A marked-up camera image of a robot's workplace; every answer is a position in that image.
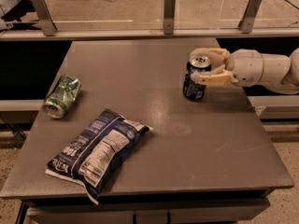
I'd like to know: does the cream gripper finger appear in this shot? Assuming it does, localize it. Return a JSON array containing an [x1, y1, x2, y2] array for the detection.
[[189, 48, 230, 69], [191, 64, 238, 87]]

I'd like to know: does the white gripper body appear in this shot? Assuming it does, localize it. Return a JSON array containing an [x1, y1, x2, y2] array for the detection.
[[226, 49, 263, 87]]

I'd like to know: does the blue pepsi can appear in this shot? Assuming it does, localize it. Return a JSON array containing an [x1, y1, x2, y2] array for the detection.
[[182, 55, 212, 102]]

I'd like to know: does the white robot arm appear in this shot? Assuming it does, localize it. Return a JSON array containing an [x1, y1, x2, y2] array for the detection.
[[190, 48, 299, 95]]

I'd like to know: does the crushed green soda can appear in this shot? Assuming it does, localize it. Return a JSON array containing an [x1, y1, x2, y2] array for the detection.
[[42, 74, 81, 119]]

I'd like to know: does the dark table cabinet base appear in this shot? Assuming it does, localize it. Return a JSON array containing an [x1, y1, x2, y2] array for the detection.
[[16, 191, 270, 224]]

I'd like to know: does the dark blue chip bag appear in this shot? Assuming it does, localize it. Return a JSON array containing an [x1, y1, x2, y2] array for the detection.
[[46, 109, 151, 204]]

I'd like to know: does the glass barrier panel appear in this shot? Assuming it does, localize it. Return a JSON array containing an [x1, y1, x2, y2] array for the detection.
[[45, 0, 299, 30]]

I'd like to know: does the metal rail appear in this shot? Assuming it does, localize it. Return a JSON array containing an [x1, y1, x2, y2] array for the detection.
[[0, 27, 299, 41]]

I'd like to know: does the right metal bracket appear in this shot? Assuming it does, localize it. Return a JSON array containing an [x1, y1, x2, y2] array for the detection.
[[238, 0, 263, 34]]

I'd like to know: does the metal bracket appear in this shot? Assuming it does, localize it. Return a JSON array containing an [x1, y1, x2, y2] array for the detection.
[[164, 0, 176, 35], [238, 0, 263, 34], [31, 0, 57, 36]]

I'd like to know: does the middle metal bracket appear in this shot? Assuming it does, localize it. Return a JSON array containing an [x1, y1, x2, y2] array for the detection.
[[164, 0, 176, 35]]

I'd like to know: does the left metal bracket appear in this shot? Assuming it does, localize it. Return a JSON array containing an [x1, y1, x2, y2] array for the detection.
[[31, 0, 57, 36]]

